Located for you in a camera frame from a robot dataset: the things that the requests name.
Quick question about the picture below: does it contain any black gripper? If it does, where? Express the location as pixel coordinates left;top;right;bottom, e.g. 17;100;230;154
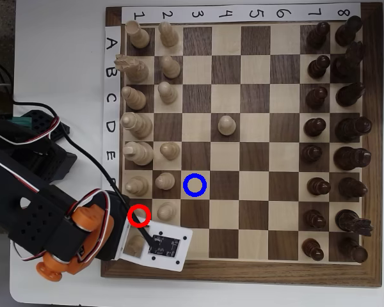
94;191;131;260

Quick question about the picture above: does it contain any light wooden rook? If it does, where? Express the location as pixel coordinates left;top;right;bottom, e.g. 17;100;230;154
126;235;145;256
124;20;150;49

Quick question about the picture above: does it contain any light wooden bishop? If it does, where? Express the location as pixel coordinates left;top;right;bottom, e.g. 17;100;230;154
120;86;147;110
124;177;149;197

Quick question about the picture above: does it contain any light wooden pawn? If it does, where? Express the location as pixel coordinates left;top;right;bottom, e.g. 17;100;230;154
157;21;179;48
159;141;180;161
157;81;179;104
218;115;237;136
156;200;177;221
161;55;182;79
154;172;176;191

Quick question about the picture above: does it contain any light wooden king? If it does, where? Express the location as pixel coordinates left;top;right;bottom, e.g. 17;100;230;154
122;141;154;166

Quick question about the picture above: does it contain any light wooden queen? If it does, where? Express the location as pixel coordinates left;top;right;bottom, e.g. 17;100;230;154
119;112;154;139

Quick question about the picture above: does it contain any white paper strip with letters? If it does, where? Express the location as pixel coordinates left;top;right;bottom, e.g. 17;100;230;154
100;24;122;196

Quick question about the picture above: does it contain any green terminal block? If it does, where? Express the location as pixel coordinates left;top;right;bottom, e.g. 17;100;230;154
8;116;31;128

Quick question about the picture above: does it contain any wooden chessboard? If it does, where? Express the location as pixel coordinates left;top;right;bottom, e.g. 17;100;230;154
100;2;384;288

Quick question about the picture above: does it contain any dark wooden pawn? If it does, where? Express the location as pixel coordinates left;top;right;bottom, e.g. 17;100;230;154
304;209;327;230
305;86;329;109
308;54;332;80
307;177;332;196
307;21;331;50
301;238;325;262
303;117;327;138
301;145;323;164

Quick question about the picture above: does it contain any white paper strip with numbers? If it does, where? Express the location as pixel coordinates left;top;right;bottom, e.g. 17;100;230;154
121;3;362;24

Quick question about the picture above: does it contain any dark wooden knight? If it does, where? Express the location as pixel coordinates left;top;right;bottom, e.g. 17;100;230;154
335;209;374;237
331;40;367;81

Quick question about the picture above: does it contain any dark wooden bishop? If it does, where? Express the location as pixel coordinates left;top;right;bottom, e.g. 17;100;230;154
335;82;367;107
338;177;369;199

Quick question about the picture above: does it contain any dark wooden rook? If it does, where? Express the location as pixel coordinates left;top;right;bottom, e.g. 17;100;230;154
340;238;369;264
335;15;363;47

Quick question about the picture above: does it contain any dark wooden king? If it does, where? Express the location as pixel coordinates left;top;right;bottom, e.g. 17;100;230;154
333;146;372;171

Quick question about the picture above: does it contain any dark wooden queen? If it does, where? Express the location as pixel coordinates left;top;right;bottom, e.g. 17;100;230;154
335;116;373;143

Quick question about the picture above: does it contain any white red servo wire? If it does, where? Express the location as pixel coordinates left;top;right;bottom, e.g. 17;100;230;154
0;115;62;194
63;189;113;249

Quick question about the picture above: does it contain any black camera cable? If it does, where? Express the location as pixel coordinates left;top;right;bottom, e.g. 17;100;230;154
0;63;161;253

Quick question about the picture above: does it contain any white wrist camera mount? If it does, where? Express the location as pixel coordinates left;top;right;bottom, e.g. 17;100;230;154
114;222;193;273

